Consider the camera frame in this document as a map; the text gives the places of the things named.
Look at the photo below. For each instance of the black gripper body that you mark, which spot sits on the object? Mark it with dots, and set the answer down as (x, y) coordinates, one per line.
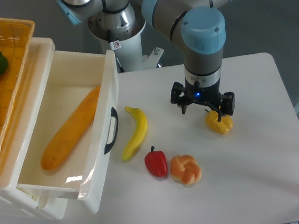
(190, 94)

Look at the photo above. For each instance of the white drawer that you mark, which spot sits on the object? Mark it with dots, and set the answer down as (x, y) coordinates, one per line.
(103, 71)

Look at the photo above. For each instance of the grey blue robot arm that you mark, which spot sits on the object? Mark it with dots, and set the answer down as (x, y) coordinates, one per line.
(196, 27)

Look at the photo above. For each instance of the white drawer cabinet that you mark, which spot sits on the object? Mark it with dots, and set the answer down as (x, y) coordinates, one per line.
(14, 135)

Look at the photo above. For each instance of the yellow bell pepper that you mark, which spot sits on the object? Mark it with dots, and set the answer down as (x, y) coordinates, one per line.
(221, 127)

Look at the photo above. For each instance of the yellow banana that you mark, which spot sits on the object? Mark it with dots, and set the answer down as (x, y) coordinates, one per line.
(139, 134)

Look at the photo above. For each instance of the red bell pepper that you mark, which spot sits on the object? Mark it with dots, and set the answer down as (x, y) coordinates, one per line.
(156, 163)

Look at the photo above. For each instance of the knotted bread roll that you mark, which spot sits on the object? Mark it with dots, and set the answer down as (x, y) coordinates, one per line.
(185, 169)

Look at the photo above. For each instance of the long baguette bread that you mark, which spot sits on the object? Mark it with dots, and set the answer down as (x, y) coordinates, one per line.
(68, 135)

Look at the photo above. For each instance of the orange woven basket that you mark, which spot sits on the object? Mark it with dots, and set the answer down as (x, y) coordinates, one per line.
(15, 38)

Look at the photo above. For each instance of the black top drawer handle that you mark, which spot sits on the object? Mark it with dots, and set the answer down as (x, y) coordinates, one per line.
(112, 131)

